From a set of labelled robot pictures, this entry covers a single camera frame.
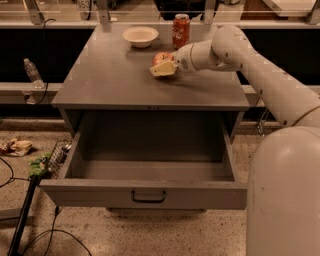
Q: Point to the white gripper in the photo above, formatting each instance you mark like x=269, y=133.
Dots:
x=182, y=60

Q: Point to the red apple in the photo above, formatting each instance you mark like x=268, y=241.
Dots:
x=162, y=58

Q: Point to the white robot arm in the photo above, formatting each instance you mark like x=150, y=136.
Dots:
x=283, y=196

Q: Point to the open grey top drawer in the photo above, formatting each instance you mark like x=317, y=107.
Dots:
x=186, y=154

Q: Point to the white bowl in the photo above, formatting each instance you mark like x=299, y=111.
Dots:
x=140, y=36

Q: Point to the red cola can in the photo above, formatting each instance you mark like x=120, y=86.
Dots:
x=180, y=30

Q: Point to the grey metal cabinet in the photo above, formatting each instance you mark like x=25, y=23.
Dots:
x=110, y=74

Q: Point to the clear plastic water bottle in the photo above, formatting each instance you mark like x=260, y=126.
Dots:
x=33, y=74

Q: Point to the green snack bag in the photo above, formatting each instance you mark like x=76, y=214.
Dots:
x=38, y=164

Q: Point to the crumpled snack packets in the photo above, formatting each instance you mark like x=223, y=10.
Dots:
x=15, y=147

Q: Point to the black pole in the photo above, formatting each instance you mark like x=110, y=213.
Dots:
x=15, y=243

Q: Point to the metal clamp bracket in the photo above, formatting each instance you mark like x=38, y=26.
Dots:
x=261, y=122

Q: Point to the black drawer handle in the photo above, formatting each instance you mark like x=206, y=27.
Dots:
x=147, y=198

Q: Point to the wire mesh basket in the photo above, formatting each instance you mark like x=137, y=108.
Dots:
x=57, y=158

